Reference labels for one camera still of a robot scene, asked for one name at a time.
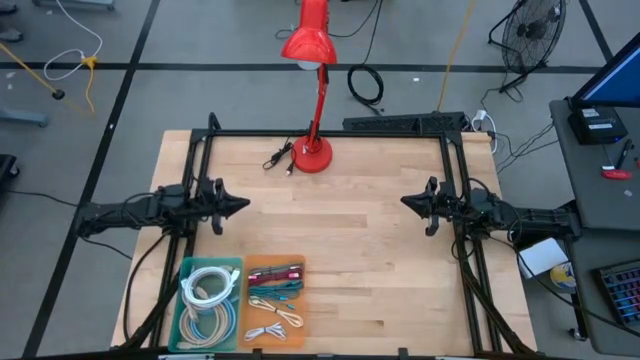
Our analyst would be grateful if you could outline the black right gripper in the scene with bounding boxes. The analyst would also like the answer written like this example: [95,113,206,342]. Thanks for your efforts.
[400,174,470,238]

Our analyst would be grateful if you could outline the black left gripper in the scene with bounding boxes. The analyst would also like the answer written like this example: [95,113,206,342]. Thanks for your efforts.
[198,176,252,237]

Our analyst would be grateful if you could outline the maroon braided USB cable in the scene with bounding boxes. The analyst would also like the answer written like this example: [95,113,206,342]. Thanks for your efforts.
[247,268,306,286]

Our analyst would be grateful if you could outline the thick white HDMI cable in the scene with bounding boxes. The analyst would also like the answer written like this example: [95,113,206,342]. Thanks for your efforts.
[179,264,242,312]

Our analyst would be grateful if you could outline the light blue cable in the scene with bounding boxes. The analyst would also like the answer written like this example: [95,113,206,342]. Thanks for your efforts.
[189,299,237,344]

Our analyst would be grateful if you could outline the thin beige USB cable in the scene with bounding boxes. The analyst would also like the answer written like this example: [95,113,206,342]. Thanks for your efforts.
[247,295,305,329]

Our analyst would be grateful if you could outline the thin white cable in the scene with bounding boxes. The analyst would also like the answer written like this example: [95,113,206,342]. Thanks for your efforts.
[243,321,289,343]

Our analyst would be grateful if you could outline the orange translucent plastic tray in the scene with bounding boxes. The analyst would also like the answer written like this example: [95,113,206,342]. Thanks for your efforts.
[239,254,308,350]

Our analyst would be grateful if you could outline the black perforated box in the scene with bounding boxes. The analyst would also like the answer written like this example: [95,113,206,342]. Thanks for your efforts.
[342,110,466,135]

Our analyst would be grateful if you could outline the red desk lamp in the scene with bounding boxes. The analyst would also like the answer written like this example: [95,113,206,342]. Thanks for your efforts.
[279,0,339,175]

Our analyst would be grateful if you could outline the white power adapter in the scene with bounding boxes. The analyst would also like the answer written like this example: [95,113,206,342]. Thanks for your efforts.
[469,108,500,155]

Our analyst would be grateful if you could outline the white box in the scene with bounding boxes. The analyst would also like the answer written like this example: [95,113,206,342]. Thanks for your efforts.
[517,237,570,280]

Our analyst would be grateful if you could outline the green translucent plastic tray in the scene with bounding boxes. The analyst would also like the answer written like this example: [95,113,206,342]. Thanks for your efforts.
[167,256,246,353]

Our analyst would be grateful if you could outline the yellow blue round disc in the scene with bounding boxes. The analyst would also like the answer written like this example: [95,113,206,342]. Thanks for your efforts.
[549,261,577,292]

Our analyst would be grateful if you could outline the grey desk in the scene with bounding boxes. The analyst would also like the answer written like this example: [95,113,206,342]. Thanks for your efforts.
[548,98,640,232]
[562,224,640,359]

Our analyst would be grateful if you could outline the black mini computer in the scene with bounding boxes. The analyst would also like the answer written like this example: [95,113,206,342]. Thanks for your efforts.
[566,103,629,146]

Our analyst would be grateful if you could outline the black floor fan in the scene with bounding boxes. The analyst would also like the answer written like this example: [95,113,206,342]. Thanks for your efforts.
[487,0,569,94]

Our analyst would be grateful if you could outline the black pen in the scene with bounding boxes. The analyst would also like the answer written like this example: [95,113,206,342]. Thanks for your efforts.
[615,138,633,170]

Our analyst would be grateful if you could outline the black keyboard coloured keys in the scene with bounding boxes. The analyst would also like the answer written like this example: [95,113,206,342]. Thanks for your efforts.
[592,257,640,330]

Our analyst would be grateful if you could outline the grey metal cart leg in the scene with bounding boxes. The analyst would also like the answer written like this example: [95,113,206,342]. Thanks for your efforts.
[0,107,50,128]
[30,0,116,12]

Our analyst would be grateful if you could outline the black caster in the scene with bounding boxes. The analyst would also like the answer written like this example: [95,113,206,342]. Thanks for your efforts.
[0,153,21,194]

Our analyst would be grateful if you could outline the computer monitor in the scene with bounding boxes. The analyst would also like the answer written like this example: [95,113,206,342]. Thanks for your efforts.
[569,32,640,109]

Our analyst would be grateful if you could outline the black lamp cord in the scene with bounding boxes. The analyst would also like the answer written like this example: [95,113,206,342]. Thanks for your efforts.
[262,137,297,177]

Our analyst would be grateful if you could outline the black aluminium table frame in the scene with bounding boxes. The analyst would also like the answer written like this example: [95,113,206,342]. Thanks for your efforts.
[119,112,539,360]

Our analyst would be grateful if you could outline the coiled black floor cable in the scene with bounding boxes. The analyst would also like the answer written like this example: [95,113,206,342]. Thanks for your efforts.
[347,63,386,114]

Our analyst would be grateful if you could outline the yellow extension cord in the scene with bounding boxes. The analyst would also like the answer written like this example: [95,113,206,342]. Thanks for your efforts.
[0,42,97,117]

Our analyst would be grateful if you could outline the white floor cable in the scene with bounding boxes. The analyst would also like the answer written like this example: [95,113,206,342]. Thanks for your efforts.
[42,0,105,82]

